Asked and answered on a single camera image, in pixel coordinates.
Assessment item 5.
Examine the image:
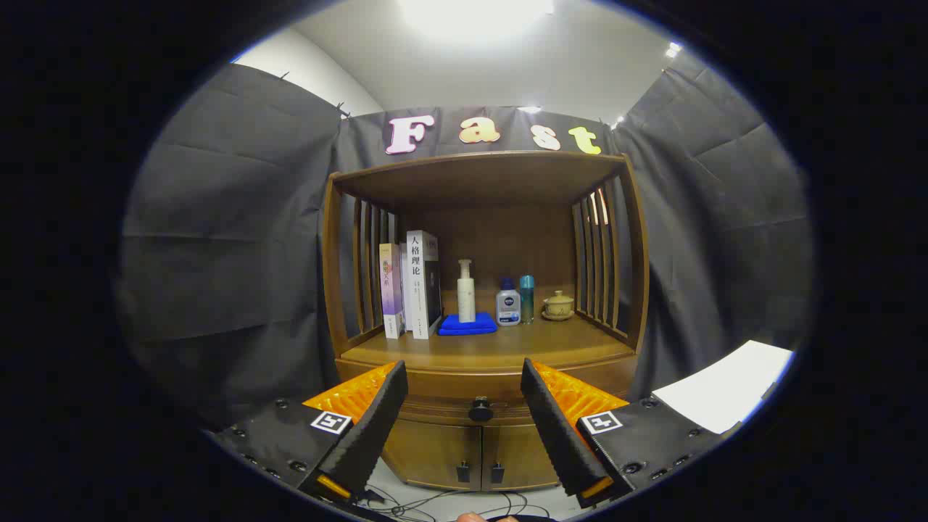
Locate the black backdrop cloth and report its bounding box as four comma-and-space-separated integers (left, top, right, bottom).
116, 49, 816, 432

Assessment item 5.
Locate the white pump bottle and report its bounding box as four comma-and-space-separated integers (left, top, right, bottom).
457, 260, 477, 323

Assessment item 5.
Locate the wooden countertop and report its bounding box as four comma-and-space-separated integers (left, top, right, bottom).
341, 290, 635, 370

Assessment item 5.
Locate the wooden cabinet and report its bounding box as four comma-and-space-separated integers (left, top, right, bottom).
321, 150, 650, 494

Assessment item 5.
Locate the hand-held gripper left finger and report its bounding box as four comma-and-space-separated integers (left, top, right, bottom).
210, 360, 409, 505

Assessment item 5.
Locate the purple book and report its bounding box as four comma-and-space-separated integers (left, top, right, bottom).
378, 243, 405, 340

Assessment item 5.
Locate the beige lidded teacup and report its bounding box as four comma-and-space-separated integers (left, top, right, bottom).
542, 290, 575, 321

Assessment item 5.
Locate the white flat panel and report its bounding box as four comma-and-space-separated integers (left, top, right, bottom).
651, 340, 795, 436

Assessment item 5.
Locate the white blue-capped lotion bottle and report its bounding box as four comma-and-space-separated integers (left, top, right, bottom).
496, 278, 522, 327

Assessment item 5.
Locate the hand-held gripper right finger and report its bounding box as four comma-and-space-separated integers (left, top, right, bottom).
521, 357, 740, 508

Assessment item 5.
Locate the white book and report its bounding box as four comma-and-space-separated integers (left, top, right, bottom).
405, 230, 443, 340

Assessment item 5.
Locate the wooden drawer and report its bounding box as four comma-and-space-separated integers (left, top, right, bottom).
336, 354, 640, 427

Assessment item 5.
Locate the blue folded cloth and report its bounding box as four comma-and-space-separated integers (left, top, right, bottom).
438, 312, 499, 336

